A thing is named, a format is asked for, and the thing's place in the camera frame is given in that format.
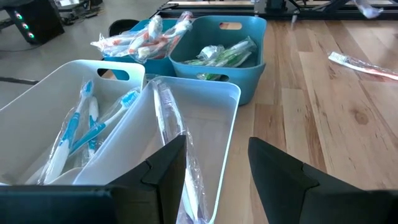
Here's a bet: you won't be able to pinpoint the teal plastic bin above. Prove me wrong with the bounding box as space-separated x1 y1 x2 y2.
104 18 193 77

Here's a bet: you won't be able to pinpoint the clear frosted plastic bin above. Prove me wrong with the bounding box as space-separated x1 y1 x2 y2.
73 76 242 224

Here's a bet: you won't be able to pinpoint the white plastic bin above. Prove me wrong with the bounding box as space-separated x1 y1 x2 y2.
0 59 146 186

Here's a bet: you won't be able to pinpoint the black cabinet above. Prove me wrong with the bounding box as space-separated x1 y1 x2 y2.
4 0 65 45

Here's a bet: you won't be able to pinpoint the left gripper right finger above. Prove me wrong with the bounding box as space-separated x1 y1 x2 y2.
248 136 398 224

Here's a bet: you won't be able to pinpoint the green toothbrushes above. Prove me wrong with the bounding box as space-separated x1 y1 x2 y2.
196 44 225 62

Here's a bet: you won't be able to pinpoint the grey-blue plastic bin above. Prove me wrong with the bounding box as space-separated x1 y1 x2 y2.
169 15 267 106

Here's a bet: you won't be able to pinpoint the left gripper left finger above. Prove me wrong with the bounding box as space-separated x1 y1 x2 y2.
0 134 187 224

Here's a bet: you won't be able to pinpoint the orange toothbrushes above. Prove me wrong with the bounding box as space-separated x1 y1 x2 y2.
90 33 147 52

